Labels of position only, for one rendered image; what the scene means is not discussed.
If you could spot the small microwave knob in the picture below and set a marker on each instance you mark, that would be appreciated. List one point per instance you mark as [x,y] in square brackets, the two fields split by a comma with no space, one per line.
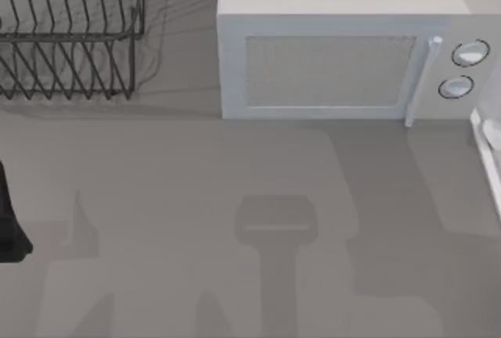
[455,87]

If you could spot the microwave oven door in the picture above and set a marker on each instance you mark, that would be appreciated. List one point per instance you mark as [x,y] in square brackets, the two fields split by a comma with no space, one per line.
[235,68]

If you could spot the large microwave knob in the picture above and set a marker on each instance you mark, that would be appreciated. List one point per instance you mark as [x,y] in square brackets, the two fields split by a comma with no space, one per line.
[469,53]

